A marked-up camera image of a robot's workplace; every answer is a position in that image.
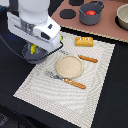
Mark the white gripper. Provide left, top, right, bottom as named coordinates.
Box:
left=7, top=12, right=61, bottom=52

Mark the orange toy bread loaf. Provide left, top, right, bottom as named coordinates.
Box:
left=75, top=37, right=94, bottom=47

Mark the red toy tomato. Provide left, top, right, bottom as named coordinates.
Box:
left=86, top=10, right=96, bottom=15

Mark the yellow toy cheese wedge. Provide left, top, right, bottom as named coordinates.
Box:
left=30, top=44, right=37, bottom=54

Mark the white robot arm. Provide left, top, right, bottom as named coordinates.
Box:
left=7, top=0, right=61, bottom=51

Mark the small grey frying pan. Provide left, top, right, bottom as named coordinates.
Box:
left=22, top=44, right=47, bottom=64

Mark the pink toy stove top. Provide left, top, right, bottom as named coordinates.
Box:
left=49, top=0, right=128, bottom=42

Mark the round wooden plate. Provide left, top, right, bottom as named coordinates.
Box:
left=56, top=55, right=83, bottom=78

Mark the grey toy cooking pot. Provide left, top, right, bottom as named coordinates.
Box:
left=79, top=0, right=104, bottom=25

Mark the white woven placemat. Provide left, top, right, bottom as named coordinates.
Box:
left=14, top=32, right=115, bottom=128

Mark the cream bowl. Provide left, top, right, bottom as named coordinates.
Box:
left=117, top=4, right=128, bottom=30

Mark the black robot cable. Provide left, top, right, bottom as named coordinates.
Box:
left=0, top=33, right=64, bottom=63

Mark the wooden handled toy knife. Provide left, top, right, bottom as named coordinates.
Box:
left=60, top=50, right=98, bottom=63

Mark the wooden handled toy fork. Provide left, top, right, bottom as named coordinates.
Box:
left=45, top=70, right=86, bottom=89

